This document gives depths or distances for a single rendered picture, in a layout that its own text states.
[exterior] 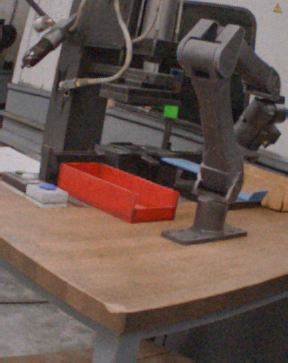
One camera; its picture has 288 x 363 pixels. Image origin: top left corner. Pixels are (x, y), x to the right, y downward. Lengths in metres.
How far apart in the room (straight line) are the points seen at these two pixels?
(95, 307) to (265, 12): 1.55
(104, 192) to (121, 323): 0.56
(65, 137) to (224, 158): 0.66
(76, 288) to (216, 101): 0.46
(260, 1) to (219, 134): 1.11
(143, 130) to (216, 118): 1.40
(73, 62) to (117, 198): 0.57
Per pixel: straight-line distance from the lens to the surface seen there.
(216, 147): 1.30
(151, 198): 1.50
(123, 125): 2.74
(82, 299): 0.97
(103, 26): 1.78
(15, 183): 1.47
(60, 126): 1.88
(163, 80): 1.67
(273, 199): 1.74
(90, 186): 1.46
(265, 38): 2.27
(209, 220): 1.34
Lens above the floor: 1.25
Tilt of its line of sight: 10 degrees down
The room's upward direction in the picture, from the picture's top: 10 degrees clockwise
